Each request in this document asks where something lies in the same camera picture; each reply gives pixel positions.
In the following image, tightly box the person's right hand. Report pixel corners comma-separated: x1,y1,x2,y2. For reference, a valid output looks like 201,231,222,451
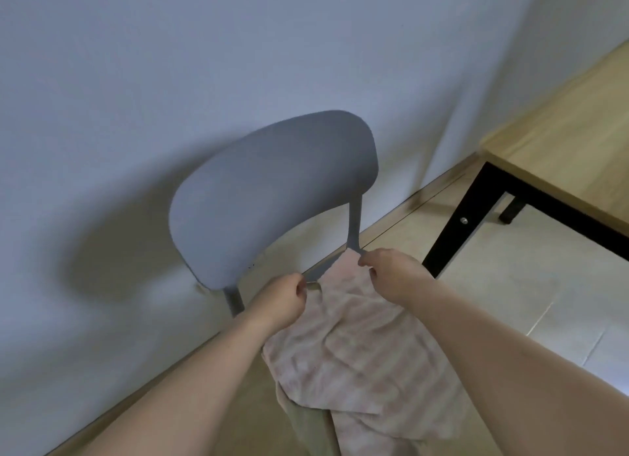
357,248,436,305

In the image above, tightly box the grey plastic chair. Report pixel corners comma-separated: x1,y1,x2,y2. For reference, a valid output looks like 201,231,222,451
168,109,380,320

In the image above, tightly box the pink towel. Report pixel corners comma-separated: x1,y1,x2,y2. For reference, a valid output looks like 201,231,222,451
261,249,474,456

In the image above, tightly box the olive floral cloth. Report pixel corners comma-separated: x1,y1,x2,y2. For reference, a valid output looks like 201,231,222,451
274,381,341,456

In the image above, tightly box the person's left forearm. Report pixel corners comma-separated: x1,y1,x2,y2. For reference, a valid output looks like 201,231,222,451
81,318,274,456

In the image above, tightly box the person's left hand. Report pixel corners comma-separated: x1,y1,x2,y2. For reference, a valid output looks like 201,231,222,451
248,273,309,336

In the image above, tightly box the person's right forearm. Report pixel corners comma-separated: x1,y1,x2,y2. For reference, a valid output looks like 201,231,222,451
402,278,629,456

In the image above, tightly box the wooden table with black legs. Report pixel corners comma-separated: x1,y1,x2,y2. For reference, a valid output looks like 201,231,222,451
421,40,629,280

